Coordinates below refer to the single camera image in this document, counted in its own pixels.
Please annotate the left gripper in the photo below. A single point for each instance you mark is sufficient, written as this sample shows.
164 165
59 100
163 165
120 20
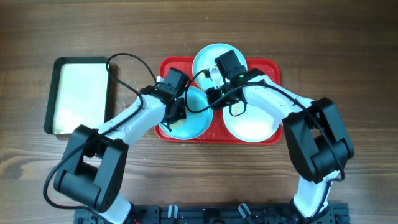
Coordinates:
182 112

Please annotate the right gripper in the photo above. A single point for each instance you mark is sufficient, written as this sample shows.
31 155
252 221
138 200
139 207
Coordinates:
212 93

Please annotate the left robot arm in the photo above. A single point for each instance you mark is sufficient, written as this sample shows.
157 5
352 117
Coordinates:
92 167

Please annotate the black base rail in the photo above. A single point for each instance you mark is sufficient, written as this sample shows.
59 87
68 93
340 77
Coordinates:
269 213

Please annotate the dark green soapy water tray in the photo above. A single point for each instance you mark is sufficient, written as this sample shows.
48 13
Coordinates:
79 94

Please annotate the light blue plate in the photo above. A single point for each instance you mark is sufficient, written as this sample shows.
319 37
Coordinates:
205 60
196 123

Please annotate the white plate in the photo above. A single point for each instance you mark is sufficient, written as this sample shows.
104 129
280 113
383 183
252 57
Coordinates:
249 123

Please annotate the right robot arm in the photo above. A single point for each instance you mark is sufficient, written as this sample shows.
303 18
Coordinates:
318 142

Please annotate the red plastic tray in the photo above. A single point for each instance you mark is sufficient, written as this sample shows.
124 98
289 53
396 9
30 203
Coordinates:
217 133

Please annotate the light blue plate top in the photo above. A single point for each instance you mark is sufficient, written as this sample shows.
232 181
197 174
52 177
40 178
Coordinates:
205 60

